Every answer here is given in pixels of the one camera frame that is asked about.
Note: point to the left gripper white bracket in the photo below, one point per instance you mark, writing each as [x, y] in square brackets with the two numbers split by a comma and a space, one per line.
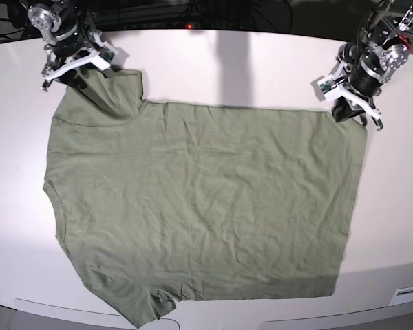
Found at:
[353, 95]

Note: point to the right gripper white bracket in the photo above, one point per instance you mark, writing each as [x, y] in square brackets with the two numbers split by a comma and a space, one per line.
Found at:
[77, 59]

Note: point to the green T-shirt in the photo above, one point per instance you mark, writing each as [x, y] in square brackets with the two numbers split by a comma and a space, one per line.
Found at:
[156, 203]

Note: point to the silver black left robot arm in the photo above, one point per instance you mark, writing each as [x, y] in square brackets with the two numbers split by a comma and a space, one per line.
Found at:
[381, 46]

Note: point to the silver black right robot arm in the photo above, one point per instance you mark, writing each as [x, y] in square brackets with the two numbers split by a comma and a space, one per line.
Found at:
[57, 20]

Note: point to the black power strip red light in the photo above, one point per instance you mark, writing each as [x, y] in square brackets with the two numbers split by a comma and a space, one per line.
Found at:
[191, 24]

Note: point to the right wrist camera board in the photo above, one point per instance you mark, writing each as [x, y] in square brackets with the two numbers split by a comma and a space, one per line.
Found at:
[107, 55]

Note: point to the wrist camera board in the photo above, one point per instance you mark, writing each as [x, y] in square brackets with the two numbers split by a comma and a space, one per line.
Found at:
[107, 55]
[326, 84]

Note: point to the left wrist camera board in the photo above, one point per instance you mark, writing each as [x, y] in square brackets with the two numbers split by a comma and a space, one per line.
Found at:
[326, 84]

